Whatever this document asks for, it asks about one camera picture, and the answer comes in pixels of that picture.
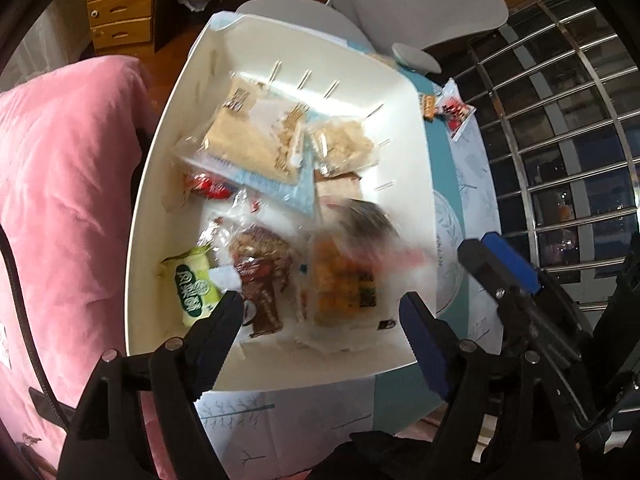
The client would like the grey office chair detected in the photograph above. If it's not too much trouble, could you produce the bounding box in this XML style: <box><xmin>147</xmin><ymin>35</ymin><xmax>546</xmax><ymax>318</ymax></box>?
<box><xmin>235</xmin><ymin>0</ymin><xmax>511</xmax><ymax>73</ymax></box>

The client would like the green snack packet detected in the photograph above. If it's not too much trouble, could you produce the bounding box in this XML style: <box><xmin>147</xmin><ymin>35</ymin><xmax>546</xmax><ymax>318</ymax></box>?
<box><xmin>160</xmin><ymin>247</ymin><xmax>227</xmax><ymax>329</ymax></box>

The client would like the dark snack packet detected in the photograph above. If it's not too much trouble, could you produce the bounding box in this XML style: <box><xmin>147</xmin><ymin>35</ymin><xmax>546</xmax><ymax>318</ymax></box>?
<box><xmin>342</xmin><ymin>199</ymin><xmax>401</xmax><ymax>247</ymax></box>

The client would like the blue patterned tablecloth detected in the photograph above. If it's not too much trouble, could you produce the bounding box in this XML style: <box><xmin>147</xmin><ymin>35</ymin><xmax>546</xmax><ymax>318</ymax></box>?
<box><xmin>195</xmin><ymin>10</ymin><xmax>503</xmax><ymax>461</ymax></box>

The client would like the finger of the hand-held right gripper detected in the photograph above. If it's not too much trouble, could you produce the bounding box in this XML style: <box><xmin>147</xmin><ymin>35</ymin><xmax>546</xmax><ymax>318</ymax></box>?
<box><xmin>457</xmin><ymin>239</ymin><xmax>521</xmax><ymax>311</ymax></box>
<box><xmin>481</xmin><ymin>231</ymin><xmax>543</xmax><ymax>295</ymax></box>

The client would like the brown snack clear packet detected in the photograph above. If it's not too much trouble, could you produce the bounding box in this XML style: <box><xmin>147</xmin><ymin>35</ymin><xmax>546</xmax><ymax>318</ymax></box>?
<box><xmin>227</xmin><ymin>225</ymin><xmax>296</xmax><ymax>338</ymax></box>

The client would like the white plastic tray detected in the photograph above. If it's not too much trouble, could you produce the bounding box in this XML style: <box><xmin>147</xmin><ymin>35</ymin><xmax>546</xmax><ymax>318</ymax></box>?
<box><xmin>125</xmin><ymin>10</ymin><xmax>441</xmax><ymax>393</ymax></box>

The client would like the white curtain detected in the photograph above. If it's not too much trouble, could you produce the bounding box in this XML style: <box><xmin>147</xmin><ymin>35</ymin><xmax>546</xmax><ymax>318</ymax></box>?
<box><xmin>0</xmin><ymin>10</ymin><xmax>96</xmax><ymax>92</ymax></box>

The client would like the pink blanket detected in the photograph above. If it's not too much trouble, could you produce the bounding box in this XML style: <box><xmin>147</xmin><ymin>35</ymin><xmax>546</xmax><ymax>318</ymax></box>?
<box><xmin>0</xmin><ymin>55</ymin><xmax>201</xmax><ymax>480</ymax></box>

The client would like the light blue snack packet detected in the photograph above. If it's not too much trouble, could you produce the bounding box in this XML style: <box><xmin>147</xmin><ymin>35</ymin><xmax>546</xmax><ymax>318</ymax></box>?
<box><xmin>185</xmin><ymin>155</ymin><xmax>321</xmax><ymax>217</ymax></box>

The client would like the dark cloth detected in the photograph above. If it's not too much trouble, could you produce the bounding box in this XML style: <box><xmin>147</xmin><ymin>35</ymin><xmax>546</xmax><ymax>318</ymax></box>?
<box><xmin>310</xmin><ymin>430</ymin><xmax>451</xmax><ymax>480</ymax></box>

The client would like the wooden desk with drawers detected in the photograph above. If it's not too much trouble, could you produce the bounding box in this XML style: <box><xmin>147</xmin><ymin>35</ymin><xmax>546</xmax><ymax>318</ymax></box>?
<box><xmin>85</xmin><ymin>0</ymin><xmax>341</xmax><ymax>53</ymax></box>

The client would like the brown rectangular snack packet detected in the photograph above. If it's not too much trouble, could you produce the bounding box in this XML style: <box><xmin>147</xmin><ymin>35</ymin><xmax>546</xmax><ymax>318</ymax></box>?
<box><xmin>315</xmin><ymin>170</ymin><xmax>362</xmax><ymax>211</ymax></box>

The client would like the black cable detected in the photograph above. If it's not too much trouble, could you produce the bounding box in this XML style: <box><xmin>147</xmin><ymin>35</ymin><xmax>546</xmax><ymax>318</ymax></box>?
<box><xmin>0</xmin><ymin>232</ymin><xmax>73</xmax><ymax>426</ymax></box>

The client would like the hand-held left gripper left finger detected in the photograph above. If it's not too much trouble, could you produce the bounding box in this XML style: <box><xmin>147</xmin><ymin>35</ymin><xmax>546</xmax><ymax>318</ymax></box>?
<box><xmin>59</xmin><ymin>290</ymin><xmax>246</xmax><ymax>480</ymax></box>

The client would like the beige wafer packet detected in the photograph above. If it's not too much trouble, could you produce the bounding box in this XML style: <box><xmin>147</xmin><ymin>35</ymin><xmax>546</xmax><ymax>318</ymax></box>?
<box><xmin>205</xmin><ymin>72</ymin><xmax>306</xmax><ymax>186</ymax></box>

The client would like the red clear snack packet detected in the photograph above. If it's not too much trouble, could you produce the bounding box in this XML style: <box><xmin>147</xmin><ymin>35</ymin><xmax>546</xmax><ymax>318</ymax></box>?
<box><xmin>437</xmin><ymin>80</ymin><xmax>475</xmax><ymax>140</ymax></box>

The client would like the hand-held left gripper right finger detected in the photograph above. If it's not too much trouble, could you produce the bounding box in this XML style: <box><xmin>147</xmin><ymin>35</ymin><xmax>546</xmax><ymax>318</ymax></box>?
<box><xmin>398</xmin><ymin>290</ymin><xmax>581</xmax><ymax>480</ymax></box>

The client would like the metal window grille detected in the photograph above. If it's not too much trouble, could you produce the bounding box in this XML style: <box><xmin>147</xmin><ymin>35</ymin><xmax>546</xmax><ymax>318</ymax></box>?
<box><xmin>450</xmin><ymin>0</ymin><xmax>640</xmax><ymax>321</ymax></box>

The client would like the orange snack clear packet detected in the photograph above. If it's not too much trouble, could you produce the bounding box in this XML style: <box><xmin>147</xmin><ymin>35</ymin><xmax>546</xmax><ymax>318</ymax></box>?
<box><xmin>300</xmin><ymin>232</ymin><xmax>432</xmax><ymax>343</ymax></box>

